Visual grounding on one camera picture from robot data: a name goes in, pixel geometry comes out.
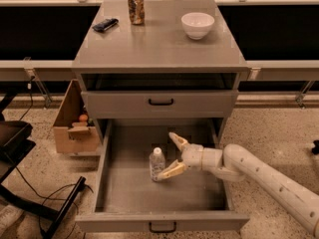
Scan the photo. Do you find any black chair frame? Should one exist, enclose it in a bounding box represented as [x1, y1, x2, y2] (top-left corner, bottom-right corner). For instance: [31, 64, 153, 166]
[1, 96, 79, 239]

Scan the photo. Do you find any black lower drawer handle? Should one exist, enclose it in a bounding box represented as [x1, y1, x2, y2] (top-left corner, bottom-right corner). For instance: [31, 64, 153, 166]
[149, 221, 176, 234]

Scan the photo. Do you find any open grey bottom drawer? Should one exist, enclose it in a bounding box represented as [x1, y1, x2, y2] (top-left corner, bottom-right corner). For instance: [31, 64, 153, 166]
[76, 119, 249, 232]

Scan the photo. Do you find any black floor cable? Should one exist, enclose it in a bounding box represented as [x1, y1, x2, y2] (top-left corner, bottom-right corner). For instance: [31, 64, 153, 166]
[13, 166, 94, 239]

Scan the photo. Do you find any black drawer handle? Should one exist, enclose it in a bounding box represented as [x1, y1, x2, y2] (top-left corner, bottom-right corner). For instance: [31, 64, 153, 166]
[148, 99, 174, 107]
[149, 221, 176, 234]

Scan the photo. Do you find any dark blue snack packet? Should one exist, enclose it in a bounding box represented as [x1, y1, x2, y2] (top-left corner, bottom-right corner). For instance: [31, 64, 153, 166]
[93, 18, 119, 33]

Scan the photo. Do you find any orange fruit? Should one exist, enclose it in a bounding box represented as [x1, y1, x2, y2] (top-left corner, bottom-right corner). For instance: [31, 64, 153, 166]
[79, 115, 89, 122]

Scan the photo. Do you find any closed grey middle drawer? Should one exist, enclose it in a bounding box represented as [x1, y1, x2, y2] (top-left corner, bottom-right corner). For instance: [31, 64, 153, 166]
[82, 91, 238, 119]

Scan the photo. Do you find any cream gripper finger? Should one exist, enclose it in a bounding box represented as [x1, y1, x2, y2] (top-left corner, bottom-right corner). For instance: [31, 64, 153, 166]
[158, 160, 186, 180]
[168, 132, 188, 151]

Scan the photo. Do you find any brown cardboard box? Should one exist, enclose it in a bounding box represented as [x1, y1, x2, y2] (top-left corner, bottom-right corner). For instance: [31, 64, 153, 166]
[53, 80, 100, 153]

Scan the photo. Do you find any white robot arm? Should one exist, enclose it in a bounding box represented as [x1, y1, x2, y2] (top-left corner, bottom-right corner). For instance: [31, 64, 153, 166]
[158, 132, 319, 239]

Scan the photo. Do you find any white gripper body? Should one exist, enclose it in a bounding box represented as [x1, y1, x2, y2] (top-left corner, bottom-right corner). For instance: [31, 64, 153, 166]
[181, 143, 203, 170]

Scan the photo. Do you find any crumpled brown drink can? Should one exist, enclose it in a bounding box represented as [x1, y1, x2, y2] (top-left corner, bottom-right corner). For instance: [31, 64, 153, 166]
[128, 0, 145, 25]

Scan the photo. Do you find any white ceramic bowl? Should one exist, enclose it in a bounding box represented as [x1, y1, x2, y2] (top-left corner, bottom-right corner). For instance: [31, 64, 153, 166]
[181, 12, 215, 40]

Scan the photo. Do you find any grey drawer cabinet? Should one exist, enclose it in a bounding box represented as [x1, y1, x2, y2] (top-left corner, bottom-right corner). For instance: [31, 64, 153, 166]
[72, 0, 247, 136]

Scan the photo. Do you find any clear plastic water bottle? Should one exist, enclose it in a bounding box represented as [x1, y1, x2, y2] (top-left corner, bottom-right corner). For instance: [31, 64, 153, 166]
[149, 147, 165, 181]

